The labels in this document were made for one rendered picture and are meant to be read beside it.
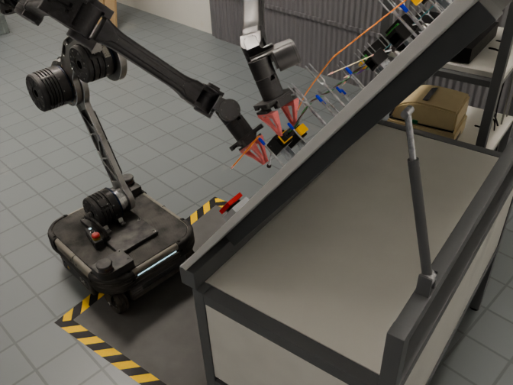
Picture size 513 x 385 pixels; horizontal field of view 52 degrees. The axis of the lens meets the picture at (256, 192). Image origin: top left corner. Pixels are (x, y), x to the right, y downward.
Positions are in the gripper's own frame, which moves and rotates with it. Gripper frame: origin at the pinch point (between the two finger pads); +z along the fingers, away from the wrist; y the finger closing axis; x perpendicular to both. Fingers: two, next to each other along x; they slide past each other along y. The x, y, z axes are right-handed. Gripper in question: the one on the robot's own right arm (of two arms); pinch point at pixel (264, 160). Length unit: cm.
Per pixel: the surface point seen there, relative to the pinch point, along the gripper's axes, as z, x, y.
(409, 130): 8, -59, -8
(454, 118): 38, 15, 96
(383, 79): -4, -72, -21
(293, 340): 39, -10, -32
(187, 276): 11.8, 10.8, -36.0
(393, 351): 45, -39, -28
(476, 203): 43, -32, 25
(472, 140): 54, 24, 109
